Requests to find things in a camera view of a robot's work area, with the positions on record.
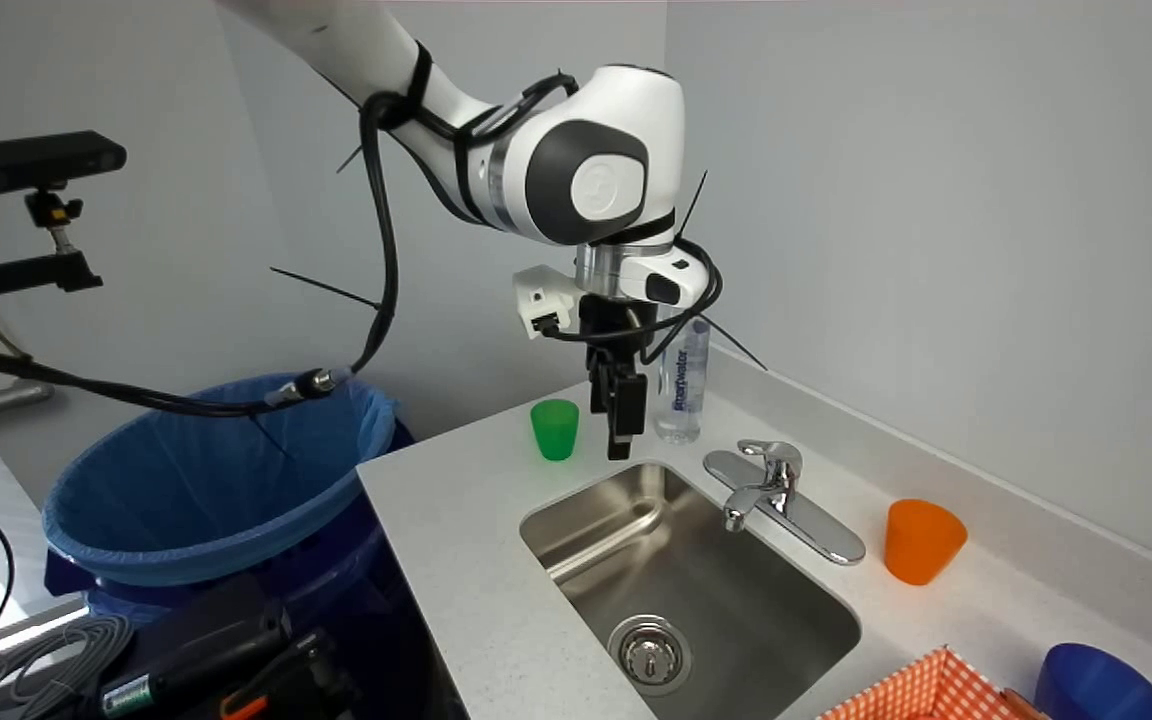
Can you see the black camera on stand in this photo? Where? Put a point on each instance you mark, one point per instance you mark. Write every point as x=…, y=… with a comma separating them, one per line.
x=39, y=170

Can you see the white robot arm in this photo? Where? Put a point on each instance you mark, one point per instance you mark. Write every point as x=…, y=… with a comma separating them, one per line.
x=585, y=165

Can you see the blue plastic cup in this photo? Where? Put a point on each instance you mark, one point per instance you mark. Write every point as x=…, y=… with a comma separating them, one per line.
x=1083, y=681

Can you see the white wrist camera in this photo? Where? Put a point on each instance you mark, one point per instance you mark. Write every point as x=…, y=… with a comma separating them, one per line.
x=547, y=303

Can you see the orange plastic cup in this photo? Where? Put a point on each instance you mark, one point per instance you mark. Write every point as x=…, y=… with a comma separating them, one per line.
x=920, y=543

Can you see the orange checkered cardboard tray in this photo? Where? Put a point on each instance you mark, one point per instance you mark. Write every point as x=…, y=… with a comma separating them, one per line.
x=936, y=687

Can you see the chrome faucet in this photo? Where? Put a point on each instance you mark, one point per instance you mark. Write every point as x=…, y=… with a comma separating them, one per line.
x=765, y=479

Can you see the stainless steel sink basin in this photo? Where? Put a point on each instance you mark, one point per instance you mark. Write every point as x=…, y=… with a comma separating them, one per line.
x=686, y=604

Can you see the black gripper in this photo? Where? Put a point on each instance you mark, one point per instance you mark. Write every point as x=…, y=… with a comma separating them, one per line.
x=616, y=328

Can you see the blue lined trash bin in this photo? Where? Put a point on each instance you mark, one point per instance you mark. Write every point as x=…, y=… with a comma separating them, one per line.
x=175, y=507

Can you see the green plastic cup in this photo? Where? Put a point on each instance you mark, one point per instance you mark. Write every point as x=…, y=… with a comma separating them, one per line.
x=554, y=431

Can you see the clear plastic water bottle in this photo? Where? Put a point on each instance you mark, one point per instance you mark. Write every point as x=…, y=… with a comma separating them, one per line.
x=680, y=382

